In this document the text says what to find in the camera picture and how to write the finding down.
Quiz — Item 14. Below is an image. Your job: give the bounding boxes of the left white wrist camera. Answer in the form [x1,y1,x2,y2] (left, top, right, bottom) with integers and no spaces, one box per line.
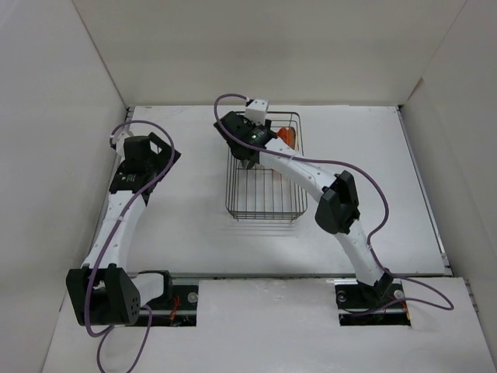
[110,131,134,158]

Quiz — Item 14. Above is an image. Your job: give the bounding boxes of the black plate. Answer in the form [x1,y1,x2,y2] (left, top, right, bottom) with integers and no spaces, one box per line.
[240,160,256,169]

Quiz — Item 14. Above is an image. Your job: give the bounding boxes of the orange plate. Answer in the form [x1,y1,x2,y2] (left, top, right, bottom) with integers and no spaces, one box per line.
[277,127,293,149]

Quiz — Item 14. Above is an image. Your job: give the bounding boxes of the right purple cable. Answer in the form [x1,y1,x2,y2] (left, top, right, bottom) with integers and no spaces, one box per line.
[214,92,455,312]

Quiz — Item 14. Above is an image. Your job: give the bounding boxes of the dark wire dish rack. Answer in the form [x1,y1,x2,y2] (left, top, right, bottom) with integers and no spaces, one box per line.
[224,111,308,222]

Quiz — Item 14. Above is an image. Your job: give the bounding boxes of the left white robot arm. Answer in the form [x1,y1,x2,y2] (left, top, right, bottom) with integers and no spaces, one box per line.
[66,133,181,326]

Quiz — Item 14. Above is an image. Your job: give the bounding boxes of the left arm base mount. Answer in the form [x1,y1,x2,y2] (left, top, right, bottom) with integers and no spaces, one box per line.
[132,277,199,327]

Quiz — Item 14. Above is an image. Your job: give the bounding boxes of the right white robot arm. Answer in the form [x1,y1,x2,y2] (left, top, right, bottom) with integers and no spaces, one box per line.
[214,111,393,306]

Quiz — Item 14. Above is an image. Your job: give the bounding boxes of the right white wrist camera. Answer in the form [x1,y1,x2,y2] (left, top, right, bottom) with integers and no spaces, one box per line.
[244,98,269,125]

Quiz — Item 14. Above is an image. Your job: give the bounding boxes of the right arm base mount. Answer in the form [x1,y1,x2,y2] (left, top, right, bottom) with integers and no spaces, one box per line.
[334,279,411,326]

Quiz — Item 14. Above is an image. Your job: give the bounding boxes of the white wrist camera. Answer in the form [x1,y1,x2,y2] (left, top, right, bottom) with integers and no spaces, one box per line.
[110,131,134,158]
[244,98,269,125]

